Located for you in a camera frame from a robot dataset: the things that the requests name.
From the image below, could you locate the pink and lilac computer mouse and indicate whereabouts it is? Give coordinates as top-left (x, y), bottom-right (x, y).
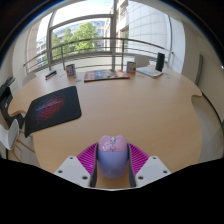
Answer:
top-left (96, 134), bottom-right (130, 179)

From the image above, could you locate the red magazine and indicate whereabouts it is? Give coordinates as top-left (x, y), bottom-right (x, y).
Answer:
top-left (83, 69), bottom-right (131, 83)

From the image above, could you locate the printed mug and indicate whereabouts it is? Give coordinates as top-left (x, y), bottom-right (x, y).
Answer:
top-left (65, 63), bottom-right (77, 78)

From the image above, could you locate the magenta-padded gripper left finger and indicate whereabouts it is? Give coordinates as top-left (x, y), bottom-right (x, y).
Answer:
top-left (53, 142), bottom-right (100, 188)

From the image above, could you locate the white chair with wooden legs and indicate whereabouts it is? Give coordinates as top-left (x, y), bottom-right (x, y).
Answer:
top-left (0, 118), bottom-right (36, 161)

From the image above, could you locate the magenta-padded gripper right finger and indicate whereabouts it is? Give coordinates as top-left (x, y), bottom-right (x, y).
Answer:
top-left (127, 142), bottom-right (172, 188)

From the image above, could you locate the black upright speaker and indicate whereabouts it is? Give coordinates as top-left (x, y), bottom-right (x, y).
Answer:
top-left (155, 52), bottom-right (166, 73)

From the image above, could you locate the metal balcony railing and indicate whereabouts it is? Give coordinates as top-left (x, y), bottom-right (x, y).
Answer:
top-left (23, 37), bottom-right (174, 73)

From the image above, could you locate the black mouse pad, red-blue print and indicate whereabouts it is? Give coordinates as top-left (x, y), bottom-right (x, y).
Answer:
top-left (24, 85), bottom-right (83, 138)

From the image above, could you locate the black office printer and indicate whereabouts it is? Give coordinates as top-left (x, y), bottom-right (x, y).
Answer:
top-left (0, 76), bottom-right (25, 129)

